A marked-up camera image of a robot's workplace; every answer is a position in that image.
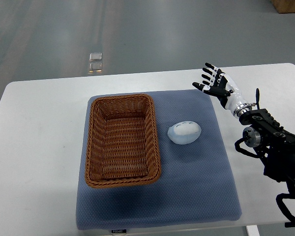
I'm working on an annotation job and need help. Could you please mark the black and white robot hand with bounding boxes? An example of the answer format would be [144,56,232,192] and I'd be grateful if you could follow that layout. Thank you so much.
[192,62,252,118]

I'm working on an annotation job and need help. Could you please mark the light blue plush toy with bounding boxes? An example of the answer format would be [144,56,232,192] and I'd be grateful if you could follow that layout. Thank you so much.
[167,121,202,145]

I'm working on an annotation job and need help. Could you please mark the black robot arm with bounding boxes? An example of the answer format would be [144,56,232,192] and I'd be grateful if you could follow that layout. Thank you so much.
[235,108,295,228]

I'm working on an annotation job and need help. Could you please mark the brown wicker basket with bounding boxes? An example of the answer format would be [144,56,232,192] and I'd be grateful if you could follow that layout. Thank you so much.
[85,94,161,188]

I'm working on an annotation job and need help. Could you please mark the blue quilted cushion mat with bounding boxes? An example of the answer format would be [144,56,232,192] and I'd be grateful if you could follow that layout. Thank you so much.
[76,89,241,230]

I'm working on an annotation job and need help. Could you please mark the lower metal floor plate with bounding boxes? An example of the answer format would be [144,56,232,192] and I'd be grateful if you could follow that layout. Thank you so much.
[89,62,102,73]

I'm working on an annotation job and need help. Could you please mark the metal floor plate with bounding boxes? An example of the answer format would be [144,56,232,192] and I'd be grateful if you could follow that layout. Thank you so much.
[89,53,102,61]
[89,62,102,73]

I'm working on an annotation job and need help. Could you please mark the upper metal floor plate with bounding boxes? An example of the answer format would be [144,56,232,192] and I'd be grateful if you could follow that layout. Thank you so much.
[89,53,102,61]

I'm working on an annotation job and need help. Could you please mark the white table leg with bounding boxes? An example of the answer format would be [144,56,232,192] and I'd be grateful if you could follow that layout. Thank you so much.
[246,225,260,236]

